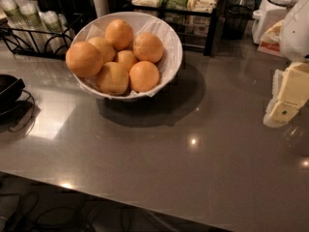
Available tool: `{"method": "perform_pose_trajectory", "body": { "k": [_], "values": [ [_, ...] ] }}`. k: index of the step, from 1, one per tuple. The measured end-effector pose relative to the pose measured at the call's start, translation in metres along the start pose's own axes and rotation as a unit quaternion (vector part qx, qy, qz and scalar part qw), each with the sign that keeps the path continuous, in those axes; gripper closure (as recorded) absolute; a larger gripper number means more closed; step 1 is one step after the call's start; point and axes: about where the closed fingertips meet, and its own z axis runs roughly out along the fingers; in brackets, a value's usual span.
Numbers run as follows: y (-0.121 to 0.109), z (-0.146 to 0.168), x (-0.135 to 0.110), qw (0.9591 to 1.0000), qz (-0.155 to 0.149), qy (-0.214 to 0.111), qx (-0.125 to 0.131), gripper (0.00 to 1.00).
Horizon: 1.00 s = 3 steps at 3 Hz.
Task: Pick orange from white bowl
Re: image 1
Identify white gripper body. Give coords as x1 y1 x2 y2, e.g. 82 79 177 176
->
280 0 309 62

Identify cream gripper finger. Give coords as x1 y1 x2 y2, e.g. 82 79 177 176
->
264 70 286 128
280 62 309 124

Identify large orange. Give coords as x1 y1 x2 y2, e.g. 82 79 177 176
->
66 42 103 77

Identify front right orange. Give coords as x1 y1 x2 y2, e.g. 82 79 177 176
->
129 61 160 93

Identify right upper orange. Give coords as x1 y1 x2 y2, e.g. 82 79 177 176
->
133 32 164 63

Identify white bowl with paper liner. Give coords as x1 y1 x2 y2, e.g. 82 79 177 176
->
71 12 183 102

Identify centre orange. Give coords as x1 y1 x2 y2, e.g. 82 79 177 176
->
114 49 138 72

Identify top orange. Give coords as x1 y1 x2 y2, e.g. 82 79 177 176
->
104 19 133 50

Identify front left orange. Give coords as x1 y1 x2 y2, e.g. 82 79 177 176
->
96 62 129 96

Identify back left orange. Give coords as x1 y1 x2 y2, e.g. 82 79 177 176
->
88 37 116 62

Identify white appliance with plates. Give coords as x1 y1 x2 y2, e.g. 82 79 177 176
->
252 0 298 44

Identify black mesh basket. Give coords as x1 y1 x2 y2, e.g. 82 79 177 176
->
222 5 251 40

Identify black condiment shelf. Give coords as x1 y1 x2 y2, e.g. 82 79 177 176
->
130 0 222 56

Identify white cylinder dispenser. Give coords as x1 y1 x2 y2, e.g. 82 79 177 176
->
93 0 109 17

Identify stacked paper cups right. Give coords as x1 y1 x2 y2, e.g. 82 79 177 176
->
41 11 64 55

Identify stacked paper cups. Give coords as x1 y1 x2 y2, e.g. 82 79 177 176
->
20 3 42 30
0 0 25 29
41 11 64 55

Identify stacked paper cups middle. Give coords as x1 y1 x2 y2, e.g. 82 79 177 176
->
20 3 42 30

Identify black pan on stand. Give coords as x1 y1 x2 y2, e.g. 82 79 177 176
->
0 74 36 132

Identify stacked paper cups left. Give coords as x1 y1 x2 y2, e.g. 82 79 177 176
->
0 0 25 29

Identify black wire cup rack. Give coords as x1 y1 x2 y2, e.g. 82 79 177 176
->
0 14 83 60

